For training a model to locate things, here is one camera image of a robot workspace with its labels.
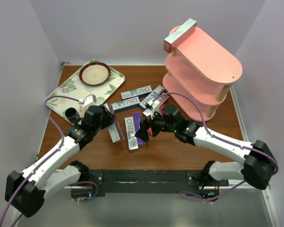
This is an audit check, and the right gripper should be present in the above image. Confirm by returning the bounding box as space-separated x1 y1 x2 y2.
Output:
134 107 177 142

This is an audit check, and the silver R&O box front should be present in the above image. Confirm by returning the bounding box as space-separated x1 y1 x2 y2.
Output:
124 117 138 150

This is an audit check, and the silver r&o box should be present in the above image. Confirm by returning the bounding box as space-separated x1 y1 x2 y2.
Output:
104 97 140 113
143 95 169 116
121 85 153 100
124 117 138 150

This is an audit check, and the purple toothpaste box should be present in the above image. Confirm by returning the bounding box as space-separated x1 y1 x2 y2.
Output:
133 112 146 147

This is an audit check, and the plain silver toothpaste box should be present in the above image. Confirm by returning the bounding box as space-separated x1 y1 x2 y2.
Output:
108 117 124 143

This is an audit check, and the red 3D toothpaste box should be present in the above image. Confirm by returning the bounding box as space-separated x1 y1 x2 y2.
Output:
163 18 197 53

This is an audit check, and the dark red toothpaste box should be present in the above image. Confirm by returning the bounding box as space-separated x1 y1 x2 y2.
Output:
147 127 153 136

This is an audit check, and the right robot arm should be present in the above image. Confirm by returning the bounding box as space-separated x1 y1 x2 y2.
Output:
135 105 277 190

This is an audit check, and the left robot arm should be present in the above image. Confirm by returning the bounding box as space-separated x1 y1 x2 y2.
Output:
5 105 115 218

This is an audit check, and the pink three-tier shelf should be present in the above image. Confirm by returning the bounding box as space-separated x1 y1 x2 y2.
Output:
162 27 243 121

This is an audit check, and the silver R&O box left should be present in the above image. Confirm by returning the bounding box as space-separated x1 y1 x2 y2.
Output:
104 97 140 113

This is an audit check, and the silver R&O box right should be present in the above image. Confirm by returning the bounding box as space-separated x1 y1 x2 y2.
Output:
143 95 169 116

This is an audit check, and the dark small cup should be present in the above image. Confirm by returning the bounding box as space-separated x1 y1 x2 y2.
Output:
65 107 81 124

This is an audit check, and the floral leaf pattern tray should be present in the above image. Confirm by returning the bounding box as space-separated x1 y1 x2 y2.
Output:
46 67 125 121

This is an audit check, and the red rimmed beige plate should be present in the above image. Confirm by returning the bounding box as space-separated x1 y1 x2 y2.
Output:
79 62 111 86

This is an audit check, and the silver R&O box top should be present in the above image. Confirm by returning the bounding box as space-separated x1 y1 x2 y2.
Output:
121 85 153 100

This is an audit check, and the silver R&O box diagonal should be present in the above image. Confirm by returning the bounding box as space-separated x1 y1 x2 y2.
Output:
139 85 165 110

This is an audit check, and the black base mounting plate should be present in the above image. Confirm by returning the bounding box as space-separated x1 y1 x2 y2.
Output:
87 169 229 197

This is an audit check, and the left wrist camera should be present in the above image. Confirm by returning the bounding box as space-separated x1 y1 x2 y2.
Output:
78 94 97 110

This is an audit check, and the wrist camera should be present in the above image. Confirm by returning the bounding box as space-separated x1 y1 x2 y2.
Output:
78 94 97 110
146 99 160 118

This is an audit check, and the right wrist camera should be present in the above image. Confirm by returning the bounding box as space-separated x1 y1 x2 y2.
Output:
146 99 160 118

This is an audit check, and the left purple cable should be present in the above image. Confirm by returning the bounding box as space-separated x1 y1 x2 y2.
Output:
0 95 100 227

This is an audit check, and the aluminium frame rail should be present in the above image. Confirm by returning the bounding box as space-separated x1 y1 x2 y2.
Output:
229 180 282 227

